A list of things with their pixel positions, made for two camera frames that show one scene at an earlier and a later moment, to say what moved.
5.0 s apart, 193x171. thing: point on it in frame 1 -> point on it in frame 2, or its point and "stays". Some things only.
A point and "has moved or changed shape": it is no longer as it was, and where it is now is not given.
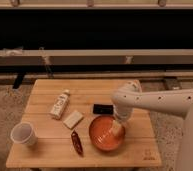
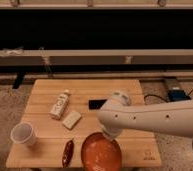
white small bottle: [60, 104] stays
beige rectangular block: [73, 119] stays
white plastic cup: [23, 133] stays
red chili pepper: [77, 143] -> [67, 154]
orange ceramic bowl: [101, 136] has moved or changed shape
